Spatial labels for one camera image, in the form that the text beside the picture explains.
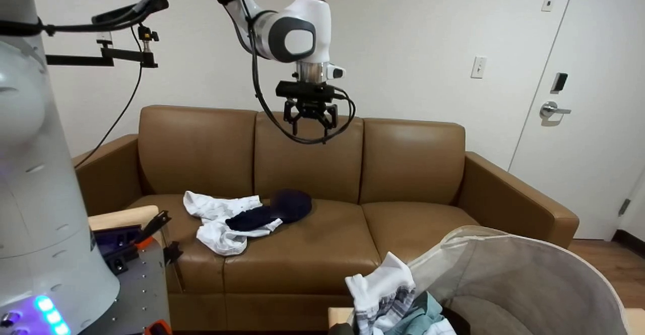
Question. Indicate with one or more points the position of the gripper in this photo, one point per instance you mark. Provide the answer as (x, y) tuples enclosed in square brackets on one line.
[(310, 104)]

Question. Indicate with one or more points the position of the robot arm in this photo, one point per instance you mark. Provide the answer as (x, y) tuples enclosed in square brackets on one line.
[(45, 189)]

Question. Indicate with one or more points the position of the dark navy cloth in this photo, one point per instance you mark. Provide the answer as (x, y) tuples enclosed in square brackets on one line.
[(289, 205)]

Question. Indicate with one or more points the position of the brown leather sofa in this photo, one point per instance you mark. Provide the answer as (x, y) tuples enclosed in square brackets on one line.
[(403, 174)]

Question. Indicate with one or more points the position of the white striped cloth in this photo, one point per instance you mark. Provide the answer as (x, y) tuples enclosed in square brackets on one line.
[(378, 289)]

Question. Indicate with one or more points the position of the black and orange clamp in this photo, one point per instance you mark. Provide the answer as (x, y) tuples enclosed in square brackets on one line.
[(158, 328), (151, 226)]

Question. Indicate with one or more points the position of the teal cloth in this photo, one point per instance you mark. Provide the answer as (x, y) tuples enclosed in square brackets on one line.
[(421, 315)]

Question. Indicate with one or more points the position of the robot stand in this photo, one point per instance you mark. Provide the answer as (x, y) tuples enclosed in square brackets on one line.
[(143, 294)]

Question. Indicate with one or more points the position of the black door card reader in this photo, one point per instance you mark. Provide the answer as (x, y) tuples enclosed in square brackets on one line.
[(559, 81)]

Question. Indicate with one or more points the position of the grey laundry basket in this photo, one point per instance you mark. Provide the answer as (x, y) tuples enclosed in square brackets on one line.
[(529, 274)]

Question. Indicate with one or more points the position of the white door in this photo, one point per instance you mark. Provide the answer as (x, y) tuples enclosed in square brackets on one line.
[(594, 138)]

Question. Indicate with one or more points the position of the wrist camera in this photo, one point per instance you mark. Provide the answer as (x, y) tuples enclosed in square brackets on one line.
[(304, 89)]

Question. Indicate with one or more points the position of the white light switch plate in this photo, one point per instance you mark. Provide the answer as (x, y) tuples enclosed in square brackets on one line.
[(478, 67)]

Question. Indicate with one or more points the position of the camera on mount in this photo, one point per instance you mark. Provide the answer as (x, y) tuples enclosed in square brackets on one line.
[(126, 53)]

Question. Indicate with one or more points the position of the small white wall plate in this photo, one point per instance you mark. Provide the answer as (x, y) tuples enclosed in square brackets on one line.
[(547, 5)]

